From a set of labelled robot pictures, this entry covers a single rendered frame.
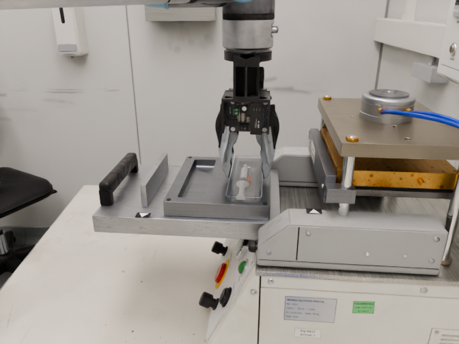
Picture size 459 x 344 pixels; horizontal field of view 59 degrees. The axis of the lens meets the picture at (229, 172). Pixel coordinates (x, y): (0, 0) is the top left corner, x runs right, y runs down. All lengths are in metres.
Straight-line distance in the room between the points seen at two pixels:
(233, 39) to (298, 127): 1.55
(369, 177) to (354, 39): 1.52
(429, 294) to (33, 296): 0.70
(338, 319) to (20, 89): 1.95
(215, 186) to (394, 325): 0.34
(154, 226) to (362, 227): 0.31
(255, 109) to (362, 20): 1.54
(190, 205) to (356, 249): 0.25
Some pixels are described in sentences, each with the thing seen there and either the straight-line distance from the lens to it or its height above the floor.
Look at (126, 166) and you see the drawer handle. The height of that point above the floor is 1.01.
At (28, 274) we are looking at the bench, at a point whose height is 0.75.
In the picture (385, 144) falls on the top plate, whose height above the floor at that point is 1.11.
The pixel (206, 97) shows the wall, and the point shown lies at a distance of 2.05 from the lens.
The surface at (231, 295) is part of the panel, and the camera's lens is 0.66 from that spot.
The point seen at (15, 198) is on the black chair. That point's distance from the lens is 2.02.
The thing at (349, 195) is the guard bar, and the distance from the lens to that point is 0.57.
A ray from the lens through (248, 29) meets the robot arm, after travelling 0.59.
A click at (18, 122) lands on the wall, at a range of 2.35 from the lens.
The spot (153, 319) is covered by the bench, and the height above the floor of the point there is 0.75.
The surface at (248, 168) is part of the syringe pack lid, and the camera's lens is 0.72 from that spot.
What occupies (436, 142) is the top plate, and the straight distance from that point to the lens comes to 0.59.
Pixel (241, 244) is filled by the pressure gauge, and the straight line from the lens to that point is 0.69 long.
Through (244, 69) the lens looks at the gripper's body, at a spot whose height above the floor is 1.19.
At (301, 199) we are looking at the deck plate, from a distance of 0.79.
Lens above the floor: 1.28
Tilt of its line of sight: 23 degrees down
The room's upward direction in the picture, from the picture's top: straight up
